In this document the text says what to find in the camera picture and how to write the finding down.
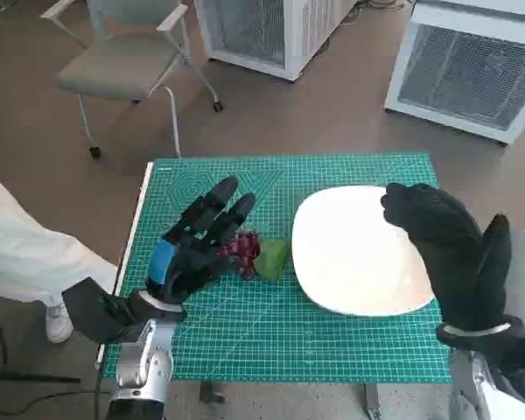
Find white mesh-sided cabinet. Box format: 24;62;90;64
383;0;525;145
193;0;360;82

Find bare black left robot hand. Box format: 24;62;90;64
144;175;263;307

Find white plate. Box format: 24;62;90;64
290;185;437;317

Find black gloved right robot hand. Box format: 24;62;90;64
380;182;515;336

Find metal table leg bracket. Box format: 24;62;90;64
199;380;227;406
361;383;382;420

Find grey chair with white frame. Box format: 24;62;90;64
39;0;226;159

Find person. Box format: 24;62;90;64
0;165;119;345

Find purple toy grapes with leaf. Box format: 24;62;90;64
218;230;291;284

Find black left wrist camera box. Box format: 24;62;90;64
61;276;146;346

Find black floor bar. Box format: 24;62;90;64
0;368;82;387

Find green cutting mat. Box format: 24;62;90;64
100;151;451;385

